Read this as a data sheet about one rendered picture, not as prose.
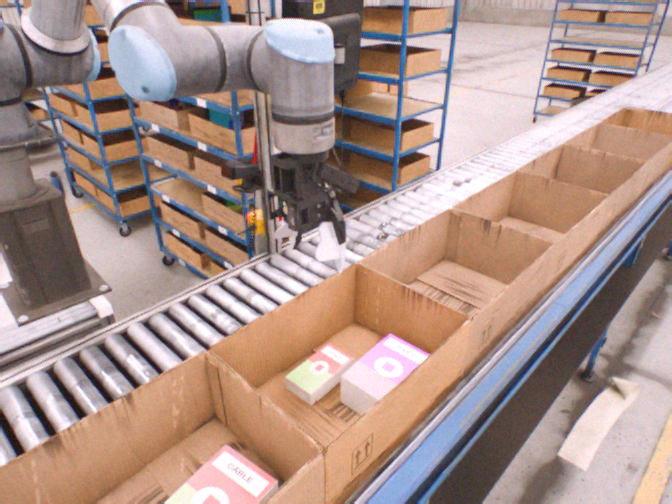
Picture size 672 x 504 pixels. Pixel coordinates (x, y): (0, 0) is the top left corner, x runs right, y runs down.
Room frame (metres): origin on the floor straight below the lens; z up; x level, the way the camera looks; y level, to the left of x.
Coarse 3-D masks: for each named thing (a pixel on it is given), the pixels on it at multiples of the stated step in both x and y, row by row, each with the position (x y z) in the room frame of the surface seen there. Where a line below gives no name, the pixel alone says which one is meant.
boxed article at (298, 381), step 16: (320, 352) 0.75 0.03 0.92; (336, 352) 0.75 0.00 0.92; (304, 368) 0.70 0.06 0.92; (320, 368) 0.70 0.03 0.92; (336, 368) 0.70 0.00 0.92; (288, 384) 0.67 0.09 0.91; (304, 384) 0.66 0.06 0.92; (320, 384) 0.66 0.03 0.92; (336, 384) 0.69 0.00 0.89; (304, 400) 0.64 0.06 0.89
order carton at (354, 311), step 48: (336, 288) 0.85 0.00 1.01; (384, 288) 0.84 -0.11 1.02; (240, 336) 0.66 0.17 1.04; (288, 336) 0.74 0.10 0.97; (336, 336) 0.83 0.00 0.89; (384, 336) 0.83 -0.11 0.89; (432, 336) 0.75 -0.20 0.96; (432, 384) 0.61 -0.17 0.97; (336, 432) 0.57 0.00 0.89; (384, 432) 0.51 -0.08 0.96; (336, 480) 0.43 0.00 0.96
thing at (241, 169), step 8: (232, 160) 1.44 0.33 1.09; (240, 160) 1.44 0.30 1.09; (248, 160) 1.45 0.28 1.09; (224, 168) 1.40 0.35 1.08; (232, 168) 1.39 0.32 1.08; (240, 168) 1.40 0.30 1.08; (248, 168) 1.42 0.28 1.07; (256, 168) 1.45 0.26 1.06; (224, 176) 1.40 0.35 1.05; (232, 176) 1.38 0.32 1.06; (240, 176) 1.40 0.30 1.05; (248, 176) 1.42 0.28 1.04; (256, 176) 1.45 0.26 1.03; (240, 184) 1.43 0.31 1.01; (248, 184) 1.44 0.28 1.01
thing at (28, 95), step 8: (0, 16) 5.43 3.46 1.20; (8, 24) 5.28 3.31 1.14; (24, 96) 4.80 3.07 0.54; (32, 96) 4.80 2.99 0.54; (40, 96) 4.80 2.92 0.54; (48, 96) 4.79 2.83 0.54; (40, 120) 4.67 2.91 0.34; (48, 120) 4.71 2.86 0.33; (48, 128) 5.08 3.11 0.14; (64, 144) 4.76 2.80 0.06
